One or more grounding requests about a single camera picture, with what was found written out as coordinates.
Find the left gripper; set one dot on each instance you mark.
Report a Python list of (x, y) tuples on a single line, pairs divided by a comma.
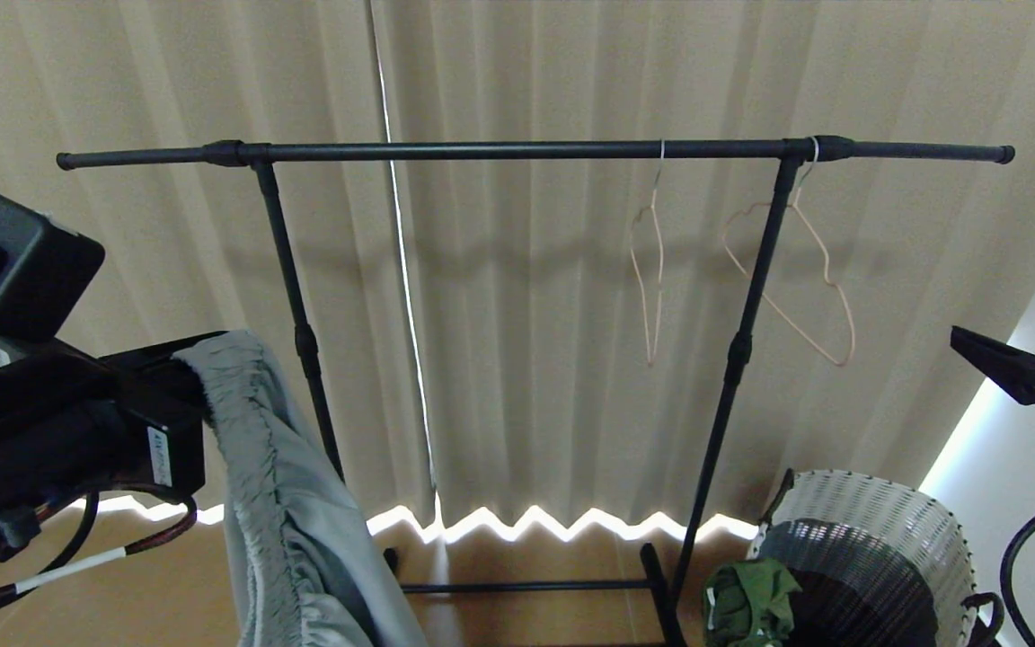
[(50, 431)]

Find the pale grey shorts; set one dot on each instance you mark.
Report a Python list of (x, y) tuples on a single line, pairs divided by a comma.
[(302, 521)]

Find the pink clothes hanger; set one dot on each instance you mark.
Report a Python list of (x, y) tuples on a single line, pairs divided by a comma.
[(787, 314), (659, 184)]

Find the white laundry basket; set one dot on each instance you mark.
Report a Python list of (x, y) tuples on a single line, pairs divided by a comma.
[(895, 512)]

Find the black clothes rack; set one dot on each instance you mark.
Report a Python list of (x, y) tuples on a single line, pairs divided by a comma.
[(526, 150)]

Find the green garment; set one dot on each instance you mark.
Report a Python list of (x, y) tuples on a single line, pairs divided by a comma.
[(751, 602)]

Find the beige curtain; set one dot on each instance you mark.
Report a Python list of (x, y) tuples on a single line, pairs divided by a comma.
[(526, 359)]

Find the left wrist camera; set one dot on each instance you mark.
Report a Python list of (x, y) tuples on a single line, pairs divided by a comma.
[(23, 261)]

